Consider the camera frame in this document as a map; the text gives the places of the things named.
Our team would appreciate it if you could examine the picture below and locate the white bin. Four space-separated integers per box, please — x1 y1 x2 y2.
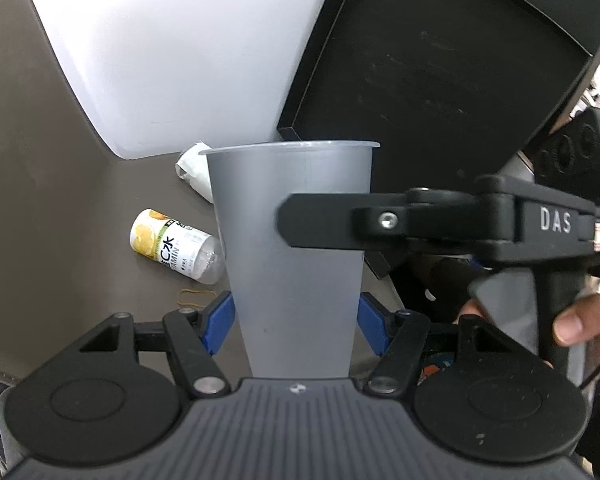
22 0 352 161

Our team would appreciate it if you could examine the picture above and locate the black flat tray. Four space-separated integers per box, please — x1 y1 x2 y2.
276 0 597 196

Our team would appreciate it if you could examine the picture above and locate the tan rubber band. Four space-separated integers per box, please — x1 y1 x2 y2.
177 288 219 308

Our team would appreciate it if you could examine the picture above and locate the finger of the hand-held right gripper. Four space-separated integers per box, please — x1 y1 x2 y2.
277 187 486 252

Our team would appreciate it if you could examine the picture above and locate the black curved panel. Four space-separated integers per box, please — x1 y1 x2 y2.
437 0 600 153

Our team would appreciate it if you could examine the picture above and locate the plastic bottle with yellow label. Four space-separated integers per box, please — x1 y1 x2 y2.
129 208 227 285

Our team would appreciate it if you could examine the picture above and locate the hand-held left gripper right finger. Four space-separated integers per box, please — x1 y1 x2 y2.
358 292 512 401

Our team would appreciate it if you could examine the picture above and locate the crumpled white paper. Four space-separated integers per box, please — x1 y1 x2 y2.
174 142 217 204

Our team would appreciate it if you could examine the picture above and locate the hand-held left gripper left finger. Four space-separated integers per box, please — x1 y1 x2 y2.
79 290 235 401

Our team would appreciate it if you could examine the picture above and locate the person's right hand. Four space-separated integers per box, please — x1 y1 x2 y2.
553 293 600 347

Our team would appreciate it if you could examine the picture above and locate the grey plastic cup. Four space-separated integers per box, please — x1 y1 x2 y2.
199 140 382 379

